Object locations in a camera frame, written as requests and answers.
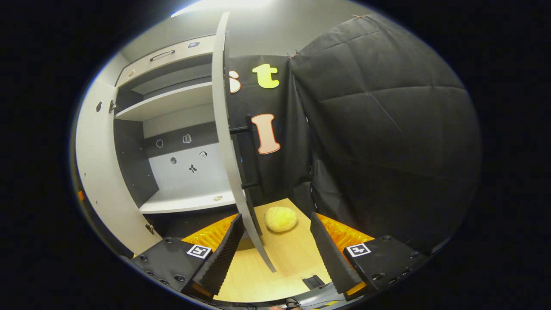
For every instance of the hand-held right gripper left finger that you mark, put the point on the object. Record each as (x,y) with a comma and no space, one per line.
(219,258)

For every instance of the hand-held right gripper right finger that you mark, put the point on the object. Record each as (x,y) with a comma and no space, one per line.
(329,254)

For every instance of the grey double-door shoe cabinet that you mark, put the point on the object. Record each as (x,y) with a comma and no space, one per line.
(181,101)

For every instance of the black backdrop cloth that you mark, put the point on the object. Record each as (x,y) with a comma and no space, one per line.
(387,150)

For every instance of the yellow plush ball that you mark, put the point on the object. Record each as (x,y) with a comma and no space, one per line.
(280,219)

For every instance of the grey cabinet door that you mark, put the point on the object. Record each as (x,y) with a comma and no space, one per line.
(220,107)
(103,172)

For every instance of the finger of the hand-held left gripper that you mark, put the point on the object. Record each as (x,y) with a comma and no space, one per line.
(80,196)

